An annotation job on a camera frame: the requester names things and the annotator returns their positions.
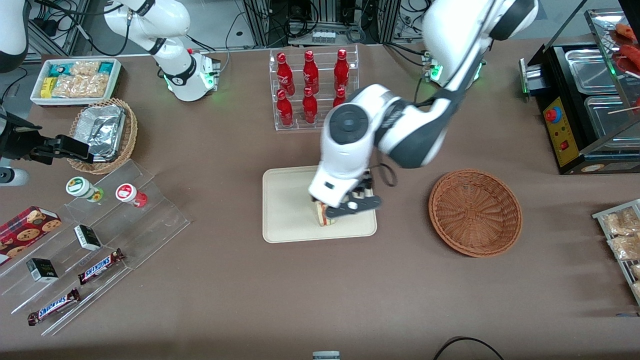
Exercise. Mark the clear acrylic bottle rack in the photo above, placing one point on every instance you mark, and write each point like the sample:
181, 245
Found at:
325, 117

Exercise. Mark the wooden skewer stick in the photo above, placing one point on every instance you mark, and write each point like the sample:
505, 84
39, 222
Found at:
622, 110

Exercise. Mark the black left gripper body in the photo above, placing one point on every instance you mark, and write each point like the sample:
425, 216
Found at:
363, 186

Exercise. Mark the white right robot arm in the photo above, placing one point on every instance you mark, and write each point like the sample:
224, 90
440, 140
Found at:
175, 20

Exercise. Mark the red cola bottle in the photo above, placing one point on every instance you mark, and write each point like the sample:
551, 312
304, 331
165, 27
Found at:
284, 109
341, 67
310, 70
339, 97
309, 106
285, 72

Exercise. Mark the red lidded cup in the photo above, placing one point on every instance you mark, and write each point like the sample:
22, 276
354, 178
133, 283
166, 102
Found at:
129, 193

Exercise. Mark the teal snack pack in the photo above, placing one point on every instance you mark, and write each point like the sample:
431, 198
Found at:
59, 70
106, 66

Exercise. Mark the clear acrylic stepped shelf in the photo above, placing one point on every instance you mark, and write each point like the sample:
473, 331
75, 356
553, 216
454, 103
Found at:
150, 225

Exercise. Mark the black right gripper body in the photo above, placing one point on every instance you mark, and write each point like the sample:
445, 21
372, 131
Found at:
20, 142

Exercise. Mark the clear peanut brittle pack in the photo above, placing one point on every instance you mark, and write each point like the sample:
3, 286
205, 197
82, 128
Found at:
86, 67
80, 86

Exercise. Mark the white snack bin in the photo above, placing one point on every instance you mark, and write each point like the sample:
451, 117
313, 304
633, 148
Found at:
116, 85

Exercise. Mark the white power strip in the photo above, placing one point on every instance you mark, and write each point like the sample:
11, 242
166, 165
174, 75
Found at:
324, 36

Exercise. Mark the cream rectangular tray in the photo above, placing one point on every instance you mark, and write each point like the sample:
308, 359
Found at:
290, 210

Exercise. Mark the aluminium foil tray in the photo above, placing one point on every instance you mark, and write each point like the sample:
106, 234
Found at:
102, 131

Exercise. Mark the black Face tissue box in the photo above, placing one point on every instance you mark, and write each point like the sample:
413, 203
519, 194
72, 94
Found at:
42, 270

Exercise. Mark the red sausage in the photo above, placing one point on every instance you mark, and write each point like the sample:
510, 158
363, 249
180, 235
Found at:
625, 31
631, 52

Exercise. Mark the small black carton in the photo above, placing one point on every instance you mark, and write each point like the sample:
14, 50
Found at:
88, 237

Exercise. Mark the stainless steel pan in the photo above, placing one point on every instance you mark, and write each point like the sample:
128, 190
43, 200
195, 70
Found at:
592, 70
612, 120

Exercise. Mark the Snickers chocolate bar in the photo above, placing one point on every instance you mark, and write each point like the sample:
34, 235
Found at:
53, 306
100, 266

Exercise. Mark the large round wicker basket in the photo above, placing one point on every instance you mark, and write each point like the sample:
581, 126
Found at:
475, 212

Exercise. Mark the small wicker basket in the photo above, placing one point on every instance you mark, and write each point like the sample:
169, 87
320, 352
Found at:
127, 145

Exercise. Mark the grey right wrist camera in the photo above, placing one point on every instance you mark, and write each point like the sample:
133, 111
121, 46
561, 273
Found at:
15, 176

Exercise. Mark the small grey box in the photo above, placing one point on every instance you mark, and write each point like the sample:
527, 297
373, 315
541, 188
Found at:
326, 355

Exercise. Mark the red emergency stop button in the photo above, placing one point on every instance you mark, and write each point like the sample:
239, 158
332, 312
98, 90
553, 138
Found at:
552, 115

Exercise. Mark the red chocolate chip cookie box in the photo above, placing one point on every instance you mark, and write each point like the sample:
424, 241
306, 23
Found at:
25, 230

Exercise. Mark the triangle sandwich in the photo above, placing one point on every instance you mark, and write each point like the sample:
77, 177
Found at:
324, 214

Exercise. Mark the clear fried snack pack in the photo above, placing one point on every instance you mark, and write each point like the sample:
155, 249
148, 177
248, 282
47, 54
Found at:
636, 271
625, 247
637, 290
617, 222

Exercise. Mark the green lidded sunflower cup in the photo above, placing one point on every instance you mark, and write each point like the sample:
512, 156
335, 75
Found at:
80, 187

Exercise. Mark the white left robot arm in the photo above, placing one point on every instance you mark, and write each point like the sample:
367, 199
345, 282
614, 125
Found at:
350, 145

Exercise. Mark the yellow snack pack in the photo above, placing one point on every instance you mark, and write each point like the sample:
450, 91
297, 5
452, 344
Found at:
47, 87

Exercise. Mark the black food warmer appliance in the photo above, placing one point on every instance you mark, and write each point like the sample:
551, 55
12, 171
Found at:
560, 140

